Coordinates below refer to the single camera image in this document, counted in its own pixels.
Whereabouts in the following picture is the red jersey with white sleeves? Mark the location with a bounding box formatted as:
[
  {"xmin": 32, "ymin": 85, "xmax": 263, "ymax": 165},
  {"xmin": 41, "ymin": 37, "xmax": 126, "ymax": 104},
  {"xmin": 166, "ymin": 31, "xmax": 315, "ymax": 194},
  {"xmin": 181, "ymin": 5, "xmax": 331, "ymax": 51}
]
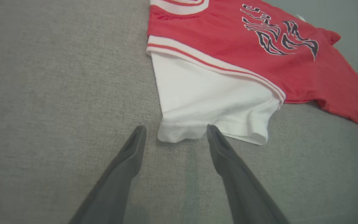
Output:
[{"xmin": 146, "ymin": 0, "xmax": 358, "ymax": 147}]

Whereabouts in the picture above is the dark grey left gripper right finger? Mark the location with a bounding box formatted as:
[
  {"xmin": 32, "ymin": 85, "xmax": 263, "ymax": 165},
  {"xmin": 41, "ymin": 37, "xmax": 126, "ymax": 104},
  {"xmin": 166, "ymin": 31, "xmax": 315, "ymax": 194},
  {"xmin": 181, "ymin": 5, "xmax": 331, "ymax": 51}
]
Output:
[{"xmin": 206, "ymin": 124, "xmax": 291, "ymax": 224}]

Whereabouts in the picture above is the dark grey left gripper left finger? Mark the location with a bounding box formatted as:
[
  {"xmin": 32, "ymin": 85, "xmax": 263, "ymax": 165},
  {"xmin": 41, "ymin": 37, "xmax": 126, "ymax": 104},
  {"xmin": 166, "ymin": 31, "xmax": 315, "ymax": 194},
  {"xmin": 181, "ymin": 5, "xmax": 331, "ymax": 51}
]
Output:
[{"xmin": 69, "ymin": 125, "xmax": 147, "ymax": 224}]

